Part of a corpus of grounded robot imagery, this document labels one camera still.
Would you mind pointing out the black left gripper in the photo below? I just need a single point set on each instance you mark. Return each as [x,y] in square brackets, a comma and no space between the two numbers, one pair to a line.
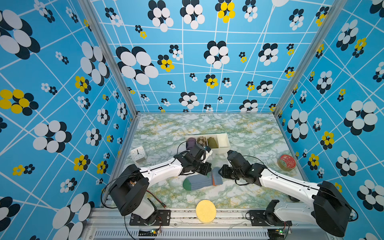
[206,170]

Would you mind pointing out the brown argyle rolled sock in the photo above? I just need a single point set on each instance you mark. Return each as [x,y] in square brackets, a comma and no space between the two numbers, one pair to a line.
[202,141]

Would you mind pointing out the green circuit board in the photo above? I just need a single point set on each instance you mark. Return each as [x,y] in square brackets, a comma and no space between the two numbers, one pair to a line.
[150,233]
[276,234]

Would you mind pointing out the white square alarm clock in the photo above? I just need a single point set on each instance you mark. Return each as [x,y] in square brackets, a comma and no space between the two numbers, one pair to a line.
[138,154]

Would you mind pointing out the olive green rolled sock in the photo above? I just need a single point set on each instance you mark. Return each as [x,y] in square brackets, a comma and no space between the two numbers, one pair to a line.
[213,143]

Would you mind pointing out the purple rolled sock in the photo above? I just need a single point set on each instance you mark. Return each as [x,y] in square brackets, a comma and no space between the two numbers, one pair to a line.
[190,143]

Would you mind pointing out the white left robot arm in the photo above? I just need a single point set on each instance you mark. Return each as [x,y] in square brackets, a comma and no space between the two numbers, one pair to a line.
[128,190]

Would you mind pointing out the aluminium front rail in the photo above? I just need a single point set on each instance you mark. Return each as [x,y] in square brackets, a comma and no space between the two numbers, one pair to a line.
[229,224]

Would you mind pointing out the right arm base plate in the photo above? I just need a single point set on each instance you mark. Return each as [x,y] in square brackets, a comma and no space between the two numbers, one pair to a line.
[260,218]

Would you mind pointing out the white divided storage box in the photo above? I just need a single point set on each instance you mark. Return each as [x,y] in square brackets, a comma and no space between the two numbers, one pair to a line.
[219,143]

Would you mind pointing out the aluminium corner post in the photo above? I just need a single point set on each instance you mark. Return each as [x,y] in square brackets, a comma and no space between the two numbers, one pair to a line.
[103,44]
[333,14]

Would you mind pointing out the aluminium corner post left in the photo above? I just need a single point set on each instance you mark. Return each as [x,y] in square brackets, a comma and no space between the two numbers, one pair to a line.
[103,44]

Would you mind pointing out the green circuit board right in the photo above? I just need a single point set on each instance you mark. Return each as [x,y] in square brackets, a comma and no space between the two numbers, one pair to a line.
[276,234]

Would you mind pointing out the grey blue striped sock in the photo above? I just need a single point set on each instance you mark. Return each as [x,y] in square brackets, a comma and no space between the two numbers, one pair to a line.
[197,182]

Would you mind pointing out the aluminium corner post right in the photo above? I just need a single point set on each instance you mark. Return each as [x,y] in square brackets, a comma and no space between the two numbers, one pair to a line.
[333,14]

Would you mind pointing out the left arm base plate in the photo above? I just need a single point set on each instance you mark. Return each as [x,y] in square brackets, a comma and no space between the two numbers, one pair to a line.
[158,218]

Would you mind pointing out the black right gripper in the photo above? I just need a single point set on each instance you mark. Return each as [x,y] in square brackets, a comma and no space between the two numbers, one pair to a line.
[224,171]

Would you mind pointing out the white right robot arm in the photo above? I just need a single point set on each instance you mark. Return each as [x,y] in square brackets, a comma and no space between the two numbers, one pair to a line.
[318,204]

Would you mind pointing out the green circuit board left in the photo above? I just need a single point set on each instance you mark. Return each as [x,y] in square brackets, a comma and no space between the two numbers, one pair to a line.
[150,233]

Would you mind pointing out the yellow round sponge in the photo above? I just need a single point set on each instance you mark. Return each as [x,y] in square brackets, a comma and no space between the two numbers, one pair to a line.
[206,211]

